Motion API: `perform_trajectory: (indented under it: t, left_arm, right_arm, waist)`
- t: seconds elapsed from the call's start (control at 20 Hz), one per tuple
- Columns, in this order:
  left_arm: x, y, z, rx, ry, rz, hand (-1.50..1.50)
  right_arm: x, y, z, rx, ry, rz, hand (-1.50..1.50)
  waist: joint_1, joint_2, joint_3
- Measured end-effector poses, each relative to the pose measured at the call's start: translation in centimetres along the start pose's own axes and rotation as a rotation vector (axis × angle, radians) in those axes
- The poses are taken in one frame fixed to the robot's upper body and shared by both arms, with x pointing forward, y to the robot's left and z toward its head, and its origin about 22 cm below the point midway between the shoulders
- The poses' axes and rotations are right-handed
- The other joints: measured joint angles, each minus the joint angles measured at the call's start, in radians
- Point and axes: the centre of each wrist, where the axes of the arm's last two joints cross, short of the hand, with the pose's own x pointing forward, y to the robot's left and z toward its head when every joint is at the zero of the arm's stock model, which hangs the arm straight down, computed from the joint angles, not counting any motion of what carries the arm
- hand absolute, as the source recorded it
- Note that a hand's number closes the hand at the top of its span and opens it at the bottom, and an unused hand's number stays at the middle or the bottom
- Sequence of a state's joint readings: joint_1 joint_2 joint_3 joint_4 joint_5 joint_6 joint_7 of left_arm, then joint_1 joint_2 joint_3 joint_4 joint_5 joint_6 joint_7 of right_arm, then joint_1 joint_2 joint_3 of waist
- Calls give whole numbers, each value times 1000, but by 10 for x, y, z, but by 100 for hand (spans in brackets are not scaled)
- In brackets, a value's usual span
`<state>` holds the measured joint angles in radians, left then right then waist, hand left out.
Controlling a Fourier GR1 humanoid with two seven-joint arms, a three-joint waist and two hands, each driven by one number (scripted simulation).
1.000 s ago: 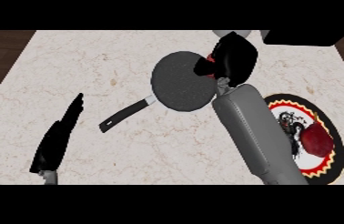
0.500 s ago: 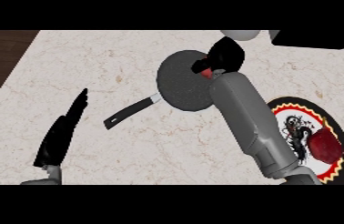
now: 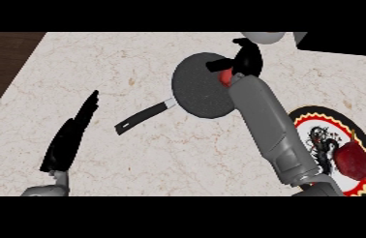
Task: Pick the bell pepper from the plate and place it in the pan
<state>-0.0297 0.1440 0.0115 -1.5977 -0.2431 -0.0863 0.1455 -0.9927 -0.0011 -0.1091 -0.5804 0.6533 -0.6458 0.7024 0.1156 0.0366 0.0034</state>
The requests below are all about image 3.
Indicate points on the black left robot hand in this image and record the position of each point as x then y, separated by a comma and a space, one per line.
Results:
66, 145

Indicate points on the pale grey bowl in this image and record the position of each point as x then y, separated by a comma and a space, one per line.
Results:
261, 37

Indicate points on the dark grey frying pan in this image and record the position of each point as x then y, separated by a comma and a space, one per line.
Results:
199, 87

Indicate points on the black appliance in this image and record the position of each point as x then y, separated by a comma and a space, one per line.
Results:
333, 42

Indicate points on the dark red round fruit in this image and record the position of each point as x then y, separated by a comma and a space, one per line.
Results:
351, 159

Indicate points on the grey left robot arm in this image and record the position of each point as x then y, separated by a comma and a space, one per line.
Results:
47, 189

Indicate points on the red bell pepper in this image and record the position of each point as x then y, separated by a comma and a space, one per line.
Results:
224, 77

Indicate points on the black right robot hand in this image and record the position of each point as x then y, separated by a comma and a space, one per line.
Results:
248, 63

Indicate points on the patterned round plate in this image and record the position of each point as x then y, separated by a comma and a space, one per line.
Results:
333, 132

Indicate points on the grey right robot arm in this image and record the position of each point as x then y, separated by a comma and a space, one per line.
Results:
266, 119

